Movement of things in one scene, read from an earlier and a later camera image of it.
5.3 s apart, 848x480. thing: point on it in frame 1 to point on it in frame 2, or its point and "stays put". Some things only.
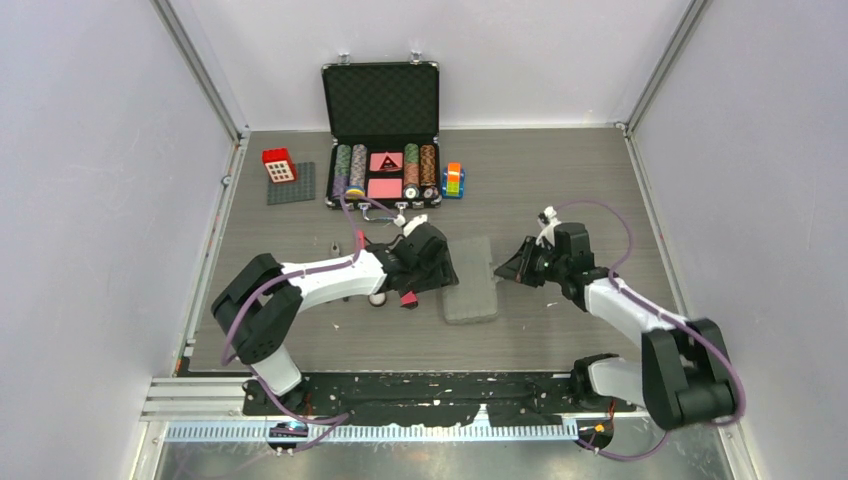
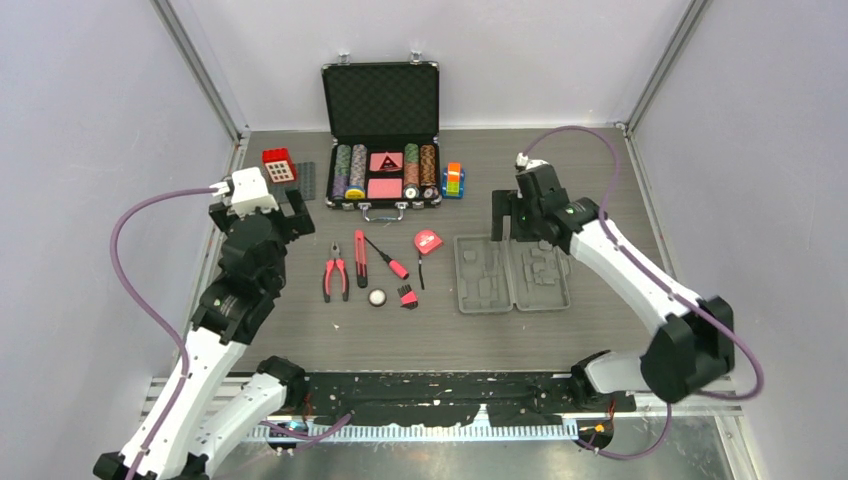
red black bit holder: [409, 300] stays put
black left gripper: [441, 275] to [293, 225]
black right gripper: [520, 267] to [509, 202]
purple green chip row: [342, 171] stays put
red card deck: [385, 188] stays put
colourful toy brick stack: [453, 181] stays put
